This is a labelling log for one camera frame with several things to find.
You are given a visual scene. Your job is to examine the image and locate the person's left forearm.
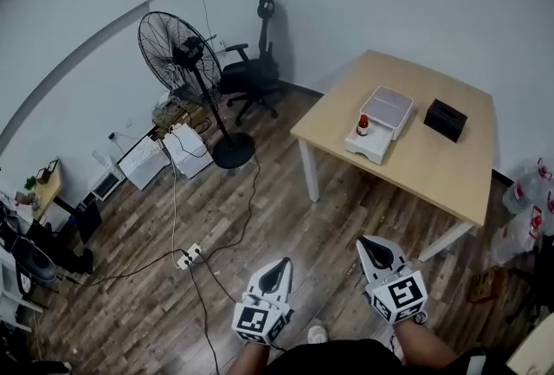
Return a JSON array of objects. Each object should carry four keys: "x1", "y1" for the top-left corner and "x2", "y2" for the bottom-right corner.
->
[{"x1": 232, "y1": 341, "x2": 274, "y2": 375}]

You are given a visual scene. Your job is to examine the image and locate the black computer case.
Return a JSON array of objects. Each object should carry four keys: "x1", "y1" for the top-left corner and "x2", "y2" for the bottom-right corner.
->
[{"x1": 76, "y1": 191, "x2": 104, "y2": 245}]

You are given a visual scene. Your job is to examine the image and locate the white container with grey lid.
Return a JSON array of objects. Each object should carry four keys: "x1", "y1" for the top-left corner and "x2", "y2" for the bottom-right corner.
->
[{"x1": 345, "y1": 86, "x2": 416, "y2": 166}]

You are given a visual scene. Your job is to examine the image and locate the white power strip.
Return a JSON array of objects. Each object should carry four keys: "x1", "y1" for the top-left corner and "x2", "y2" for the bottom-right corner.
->
[{"x1": 176, "y1": 242, "x2": 205, "y2": 270}]

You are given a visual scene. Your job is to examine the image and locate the person's white left shoe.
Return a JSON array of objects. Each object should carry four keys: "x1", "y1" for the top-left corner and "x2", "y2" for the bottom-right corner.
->
[{"x1": 306, "y1": 324, "x2": 329, "y2": 345}]

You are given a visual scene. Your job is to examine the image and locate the black bag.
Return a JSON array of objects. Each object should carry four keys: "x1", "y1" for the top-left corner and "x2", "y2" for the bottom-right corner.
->
[{"x1": 509, "y1": 233, "x2": 554, "y2": 325}]

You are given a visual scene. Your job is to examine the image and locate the small potted plant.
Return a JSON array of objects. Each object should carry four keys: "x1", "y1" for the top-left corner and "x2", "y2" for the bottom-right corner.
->
[{"x1": 24, "y1": 159, "x2": 61, "y2": 191}]

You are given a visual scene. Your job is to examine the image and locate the long black floor cable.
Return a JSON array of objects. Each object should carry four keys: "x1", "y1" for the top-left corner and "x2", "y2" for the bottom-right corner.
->
[{"x1": 55, "y1": 249, "x2": 188, "y2": 288}]

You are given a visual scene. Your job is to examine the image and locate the black fan cable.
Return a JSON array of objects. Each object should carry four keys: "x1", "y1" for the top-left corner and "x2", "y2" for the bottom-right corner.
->
[{"x1": 200, "y1": 154, "x2": 262, "y2": 262}]

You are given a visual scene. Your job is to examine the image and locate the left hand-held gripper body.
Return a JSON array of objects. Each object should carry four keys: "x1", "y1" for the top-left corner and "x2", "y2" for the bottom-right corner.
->
[{"x1": 232, "y1": 286, "x2": 296, "y2": 347}]

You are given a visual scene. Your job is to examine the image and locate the person's right forearm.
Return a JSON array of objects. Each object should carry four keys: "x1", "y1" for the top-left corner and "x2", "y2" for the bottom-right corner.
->
[{"x1": 391, "y1": 318, "x2": 461, "y2": 371}]

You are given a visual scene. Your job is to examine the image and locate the black tissue box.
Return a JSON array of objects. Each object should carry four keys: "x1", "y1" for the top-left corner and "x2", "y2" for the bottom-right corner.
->
[{"x1": 423, "y1": 98, "x2": 469, "y2": 145}]

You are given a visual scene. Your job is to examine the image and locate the white table leg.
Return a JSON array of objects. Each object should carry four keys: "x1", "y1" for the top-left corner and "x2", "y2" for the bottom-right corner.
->
[
  {"x1": 417, "y1": 220, "x2": 475, "y2": 262},
  {"x1": 298, "y1": 138, "x2": 321, "y2": 204}
]

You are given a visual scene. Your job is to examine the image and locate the thin black cable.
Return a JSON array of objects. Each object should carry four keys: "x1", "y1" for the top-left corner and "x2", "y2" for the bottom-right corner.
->
[{"x1": 187, "y1": 259, "x2": 240, "y2": 375}]

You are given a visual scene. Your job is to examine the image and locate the black standing fan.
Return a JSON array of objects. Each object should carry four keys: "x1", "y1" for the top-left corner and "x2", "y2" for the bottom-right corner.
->
[{"x1": 137, "y1": 10, "x2": 256, "y2": 170}]

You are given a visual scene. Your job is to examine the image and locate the dark grey round seat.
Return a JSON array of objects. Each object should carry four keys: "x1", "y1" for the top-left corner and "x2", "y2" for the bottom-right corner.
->
[{"x1": 10, "y1": 240, "x2": 60, "y2": 287}]

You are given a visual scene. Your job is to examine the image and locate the white microwave oven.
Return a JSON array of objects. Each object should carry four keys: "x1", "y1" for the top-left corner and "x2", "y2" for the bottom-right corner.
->
[{"x1": 89, "y1": 168, "x2": 127, "y2": 202}]

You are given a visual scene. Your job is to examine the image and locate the small wooden side table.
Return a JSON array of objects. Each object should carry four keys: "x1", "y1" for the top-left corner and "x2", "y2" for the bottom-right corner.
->
[{"x1": 32, "y1": 158, "x2": 65, "y2": 223}]

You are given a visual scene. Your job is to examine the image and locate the clear plastic water jug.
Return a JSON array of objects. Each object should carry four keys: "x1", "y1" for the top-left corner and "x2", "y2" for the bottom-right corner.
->
[
  {"x1": 490, "y1": 205, "x2": 545, "y2": 267},
  {"x1": 501, "y1": 156, "x2": 554, "y2": 217}
]

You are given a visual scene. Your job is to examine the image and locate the white cable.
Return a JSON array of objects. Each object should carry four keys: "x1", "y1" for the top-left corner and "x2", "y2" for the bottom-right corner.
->
[{"x1": 169, "y1": 126, "x2": 188, "y2": 268}]

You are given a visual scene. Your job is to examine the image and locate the black office chair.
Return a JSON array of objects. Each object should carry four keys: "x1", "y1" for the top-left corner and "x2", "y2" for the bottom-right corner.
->
[{"x1": 219, "y1": 0, "x2": 290, "y2": 126}]

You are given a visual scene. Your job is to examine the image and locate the person's black shorts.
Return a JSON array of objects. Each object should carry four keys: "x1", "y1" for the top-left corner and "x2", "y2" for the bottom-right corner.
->
[{"x1": 267, "y1": 337, "x2": 512, "y2": 375}]

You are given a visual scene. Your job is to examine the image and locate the brown cardboard piece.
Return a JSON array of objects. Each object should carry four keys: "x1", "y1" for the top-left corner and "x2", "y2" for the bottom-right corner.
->
[{"x1": 468, "y1": 268, "x2": 508, "y2": 306}]

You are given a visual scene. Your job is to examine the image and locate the pale wooden board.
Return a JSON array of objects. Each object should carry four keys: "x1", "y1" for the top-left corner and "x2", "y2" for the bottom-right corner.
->
[{"x1": 505, "y1": 311, "x2": 554, "y2": 375}]

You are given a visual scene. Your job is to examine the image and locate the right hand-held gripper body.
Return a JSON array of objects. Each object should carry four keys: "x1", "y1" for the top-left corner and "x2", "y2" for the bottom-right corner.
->
[{"x1": 364, "y1": 261, "x2": 430, "y2": 327}]

